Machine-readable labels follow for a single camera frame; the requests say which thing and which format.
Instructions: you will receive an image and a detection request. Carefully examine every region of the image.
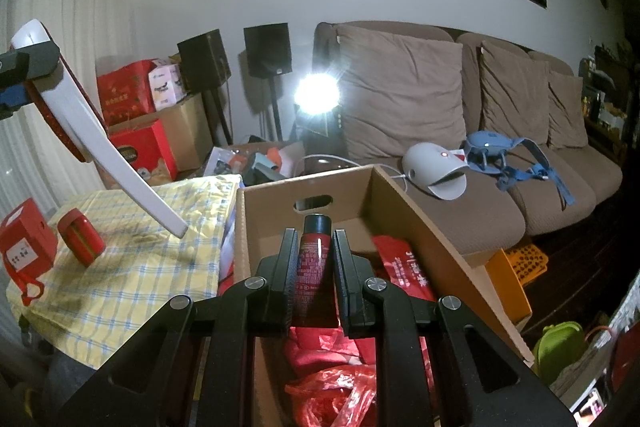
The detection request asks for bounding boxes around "small brown sofa cushion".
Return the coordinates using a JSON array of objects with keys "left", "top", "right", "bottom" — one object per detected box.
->
[{"left": 547, "top": 71, "right": 590, "bottom": 150}]

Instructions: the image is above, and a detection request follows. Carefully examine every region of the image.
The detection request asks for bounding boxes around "red gold-printed gift bag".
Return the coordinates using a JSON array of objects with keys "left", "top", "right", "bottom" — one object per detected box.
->
[{"left": 96, "top": 59, "right": 158, "bottom": 126}]

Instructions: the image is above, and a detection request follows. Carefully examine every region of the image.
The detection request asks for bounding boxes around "white dome massager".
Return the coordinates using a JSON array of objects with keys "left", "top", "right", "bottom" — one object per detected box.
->
[{"left": 402, "top": 142, "right": 468, "bottom": 200}]

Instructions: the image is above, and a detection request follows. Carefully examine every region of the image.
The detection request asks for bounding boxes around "cluttered low cardboard box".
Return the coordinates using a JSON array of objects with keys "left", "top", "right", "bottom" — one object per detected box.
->
[{"left": 202, "top": 142, "right": 306, "bottom": 185}]

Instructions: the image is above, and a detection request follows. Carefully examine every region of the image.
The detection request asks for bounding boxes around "orange smooth box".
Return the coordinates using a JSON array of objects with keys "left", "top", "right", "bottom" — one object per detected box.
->
[{"left": 485, "top": 248, "right": 533, "bottom": 333}]

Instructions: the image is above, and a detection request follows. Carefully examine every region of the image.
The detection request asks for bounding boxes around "long red foil bag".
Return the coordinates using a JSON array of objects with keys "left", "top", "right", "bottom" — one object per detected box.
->
[{"left": 285, "top": 364, "right": 378, "bottom": 427}]

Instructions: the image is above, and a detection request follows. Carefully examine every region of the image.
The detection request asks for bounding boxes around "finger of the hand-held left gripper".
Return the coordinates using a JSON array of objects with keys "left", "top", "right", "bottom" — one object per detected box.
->
[
  {"left": 0, "top": 84, "right": 33, "bottom": 120},
  {"left": 0, "top": 39, "right": 62, "bottom": 88}
]

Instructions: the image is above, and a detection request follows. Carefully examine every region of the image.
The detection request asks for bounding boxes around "red shopping bag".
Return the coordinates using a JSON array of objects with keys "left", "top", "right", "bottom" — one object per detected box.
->
[{"left": 605, "top": 332, "right": 640, "bottom": 388}]

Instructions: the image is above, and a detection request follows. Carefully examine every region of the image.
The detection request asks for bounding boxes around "dark red bottle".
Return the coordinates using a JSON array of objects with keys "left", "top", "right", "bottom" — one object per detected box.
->
[{"left": 295, "top": 214, "right": 341, "bottom": 328}]

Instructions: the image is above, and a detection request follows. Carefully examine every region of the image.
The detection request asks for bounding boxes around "medium brown sofa cushion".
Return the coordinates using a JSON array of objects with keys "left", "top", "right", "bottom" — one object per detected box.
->
[{"left": 479, "top": 41, "right": 551, "bottom": 145}]

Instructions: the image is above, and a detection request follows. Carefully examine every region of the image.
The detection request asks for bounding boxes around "red chocolate gift box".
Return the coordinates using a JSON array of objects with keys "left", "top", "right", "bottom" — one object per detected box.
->
[{"left": 107, "top": 119, "right": 178, "bottom": 185}]

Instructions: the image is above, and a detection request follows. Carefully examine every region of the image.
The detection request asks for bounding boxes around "red square box white label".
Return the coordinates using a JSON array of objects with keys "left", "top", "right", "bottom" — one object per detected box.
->
[{"left": 0, "top": 198, "right": 60, "bottom": 308}]

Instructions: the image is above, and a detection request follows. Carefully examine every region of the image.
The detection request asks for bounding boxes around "brown sofa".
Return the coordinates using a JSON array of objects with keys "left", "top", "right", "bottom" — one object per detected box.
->
[{"left": 312, "top": 21, "right": 623, "bottom": 255}]

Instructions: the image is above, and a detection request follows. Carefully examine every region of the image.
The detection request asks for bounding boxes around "red packet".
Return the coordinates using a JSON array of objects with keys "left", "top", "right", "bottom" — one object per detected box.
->
[{"left": 371, "top": 234, "right": 437, "bottom": 305}]

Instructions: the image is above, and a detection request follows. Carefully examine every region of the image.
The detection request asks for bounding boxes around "blue strapped massager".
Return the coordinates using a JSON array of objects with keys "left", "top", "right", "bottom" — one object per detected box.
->
[{"left": 462, "top": 131, "right": 576, "bottom": 210}]

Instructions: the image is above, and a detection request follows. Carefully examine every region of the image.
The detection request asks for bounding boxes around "large brown sofa cushion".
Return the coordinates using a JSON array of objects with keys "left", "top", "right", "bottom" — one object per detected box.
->
[{"left": 336, "top": 26, "right": 468, "bottom": 162}]

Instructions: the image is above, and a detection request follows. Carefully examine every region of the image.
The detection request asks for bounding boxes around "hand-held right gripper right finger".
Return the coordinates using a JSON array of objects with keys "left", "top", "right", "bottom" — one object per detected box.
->
[{"left": 332, "top": 229, "right": 576, "bottom": 427}]

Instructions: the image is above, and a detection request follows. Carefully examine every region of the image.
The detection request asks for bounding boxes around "black speaker on stand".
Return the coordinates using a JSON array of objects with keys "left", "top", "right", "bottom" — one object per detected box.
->
[
  {"left": 176, "top": 29, "right": 233, "bottom": 148},
  {"left": 243, "top": 23, "right": 293, "bottom": 142}
]

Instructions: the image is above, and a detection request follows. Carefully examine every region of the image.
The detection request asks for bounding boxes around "white pictured carton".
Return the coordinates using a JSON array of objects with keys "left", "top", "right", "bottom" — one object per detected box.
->
[{"left": 147, "top": 59, "right": 188, "bottom": 112}]

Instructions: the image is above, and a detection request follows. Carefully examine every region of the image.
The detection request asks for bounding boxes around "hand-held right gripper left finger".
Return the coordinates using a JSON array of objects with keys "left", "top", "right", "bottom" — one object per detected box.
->
[{"left": 57, "top": 228, "right": 301, "bottom": 427}]

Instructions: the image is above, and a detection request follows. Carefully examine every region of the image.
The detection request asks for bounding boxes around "white curtain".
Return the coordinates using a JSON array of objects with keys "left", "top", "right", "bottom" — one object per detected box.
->
[{"left": 0, "top": 0, "right": 131, "bottom": 228}]

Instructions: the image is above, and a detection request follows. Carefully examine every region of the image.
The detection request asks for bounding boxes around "dark cluttered shelf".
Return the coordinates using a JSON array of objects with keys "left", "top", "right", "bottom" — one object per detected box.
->
[{"left": 580, "top": 42, "right": 636, "bottom": 168}]

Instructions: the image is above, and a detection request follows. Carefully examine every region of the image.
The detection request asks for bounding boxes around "red lint brush white handle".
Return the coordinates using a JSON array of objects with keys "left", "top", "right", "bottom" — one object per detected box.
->
[{"left": 10, "top": 19, "right": 190, "bottom": 239}]

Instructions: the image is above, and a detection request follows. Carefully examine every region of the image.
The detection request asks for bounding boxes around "white cable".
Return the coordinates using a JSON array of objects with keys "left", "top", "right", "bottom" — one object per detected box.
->
[{"left": 300, "top": 153, "right": 411, "bottom": 192}]

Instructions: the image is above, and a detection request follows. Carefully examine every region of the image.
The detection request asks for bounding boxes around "green plastic container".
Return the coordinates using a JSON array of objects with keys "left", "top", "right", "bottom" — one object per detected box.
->
[{"left": 532, "top": 321, "right": 587, "bottom": 383}]

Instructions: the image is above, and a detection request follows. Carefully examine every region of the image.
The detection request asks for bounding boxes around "closed brown cardboard box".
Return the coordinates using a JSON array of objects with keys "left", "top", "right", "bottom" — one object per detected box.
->
[{"left": 107, "top": 93, "right": 216, "bottom": 175}]

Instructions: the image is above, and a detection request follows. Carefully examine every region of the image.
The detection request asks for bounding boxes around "bright work lamp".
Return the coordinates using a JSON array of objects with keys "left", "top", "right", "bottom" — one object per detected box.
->
[{"left": 294, "top": 74, "right": 346, "bottom": 152}]

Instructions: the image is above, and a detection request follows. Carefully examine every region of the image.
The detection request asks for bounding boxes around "yellow plaid tablecloth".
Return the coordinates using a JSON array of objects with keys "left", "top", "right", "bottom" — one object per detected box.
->
[{"left": 6, "top": 174, "right": 243, "bottom": 355}]

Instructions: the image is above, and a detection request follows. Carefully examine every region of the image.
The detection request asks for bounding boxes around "orange perforated crate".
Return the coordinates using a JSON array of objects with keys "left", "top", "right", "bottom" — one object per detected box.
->
[{"left": 502, "top": 243, "right": 550, "bottom": 288}]

